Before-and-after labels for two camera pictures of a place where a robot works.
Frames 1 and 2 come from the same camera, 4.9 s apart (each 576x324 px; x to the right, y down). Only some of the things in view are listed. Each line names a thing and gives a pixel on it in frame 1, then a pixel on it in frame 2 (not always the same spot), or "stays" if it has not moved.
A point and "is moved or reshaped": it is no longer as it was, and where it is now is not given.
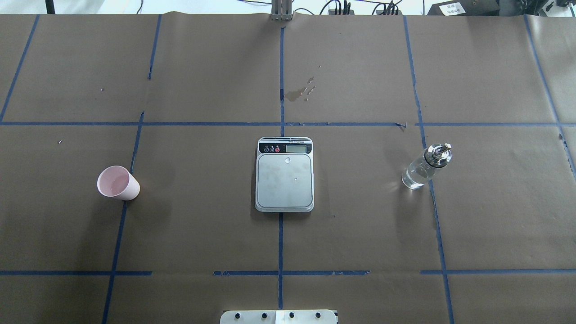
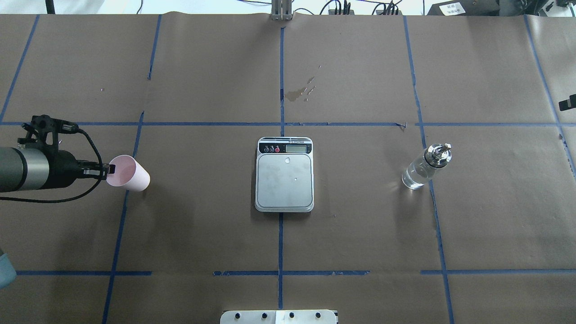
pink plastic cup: (116, 182) is moved or reshaped
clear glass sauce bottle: (417, 173) stays
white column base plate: (279, 317) stays
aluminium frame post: (281, 10) stays
